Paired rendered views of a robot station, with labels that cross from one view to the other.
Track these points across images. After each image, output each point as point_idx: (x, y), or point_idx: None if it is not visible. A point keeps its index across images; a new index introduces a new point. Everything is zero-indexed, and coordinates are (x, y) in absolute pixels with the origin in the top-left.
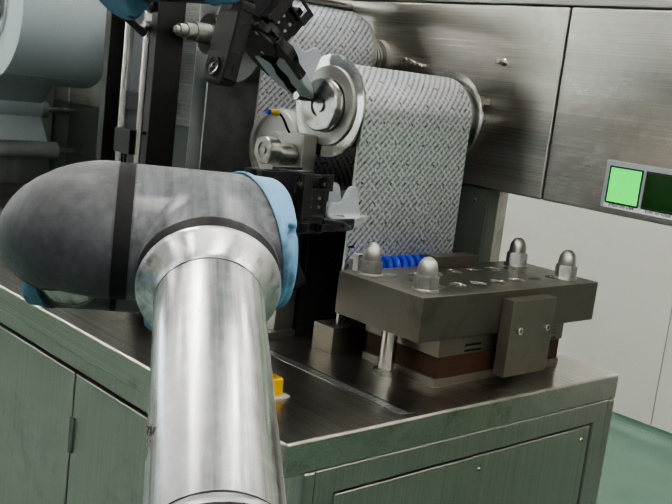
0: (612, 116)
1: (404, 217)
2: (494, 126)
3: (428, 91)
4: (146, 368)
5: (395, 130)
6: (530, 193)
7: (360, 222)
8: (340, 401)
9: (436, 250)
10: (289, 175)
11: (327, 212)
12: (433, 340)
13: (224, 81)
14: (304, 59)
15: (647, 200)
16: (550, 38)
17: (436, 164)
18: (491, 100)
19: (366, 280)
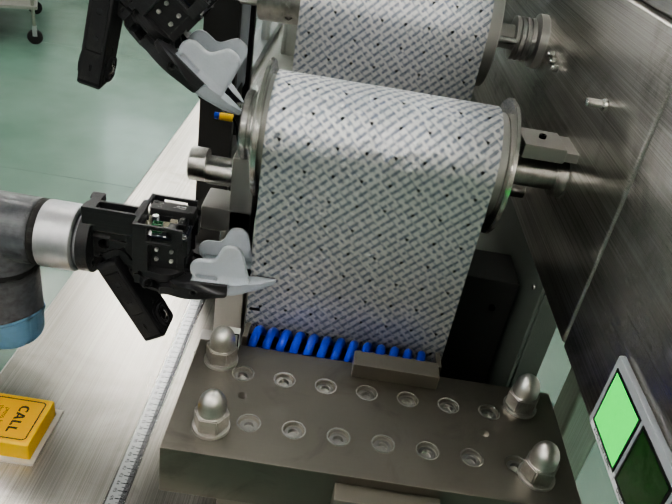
0: (656, 284)
1: (349, 293)
2: (569, 199)
3: (409, 135)
4: (13, 354)
5: (327, 184)
6: (559, 325)
7: (246, 290)
8: (65, 502)
9: (412, 341)
10: (125, 217)
11: (190, 269)
12: (189, 493)
13: (83, 83)
14: (209, 64)
15: (624, 474)
16: (653, 88)
17: (413, 238)
18: (580, 158)
19: (188, 371)
